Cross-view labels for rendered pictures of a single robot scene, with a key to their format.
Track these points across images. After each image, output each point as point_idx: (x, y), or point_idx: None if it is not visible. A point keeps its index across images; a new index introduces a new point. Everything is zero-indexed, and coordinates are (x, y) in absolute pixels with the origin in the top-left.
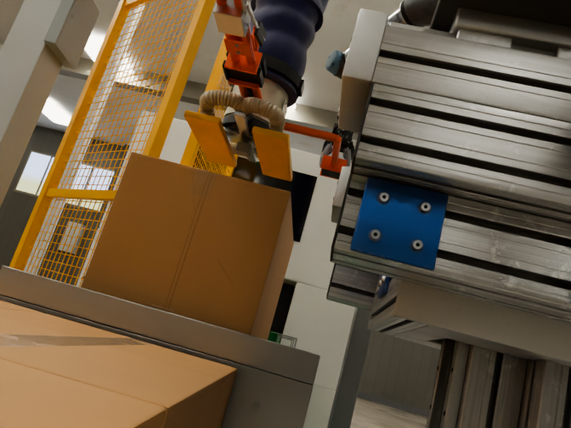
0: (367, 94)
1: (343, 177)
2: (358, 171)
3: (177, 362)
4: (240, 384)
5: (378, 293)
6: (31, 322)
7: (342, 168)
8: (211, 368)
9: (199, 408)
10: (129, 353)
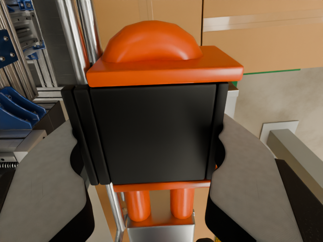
0: None
1: (29, 144)
2: None
3: (115, 26)
4: None
5: (16, 56)
6: (173, 10)
7: (27, 149)
8: (105, 41)
9: None
10: (126, 1)
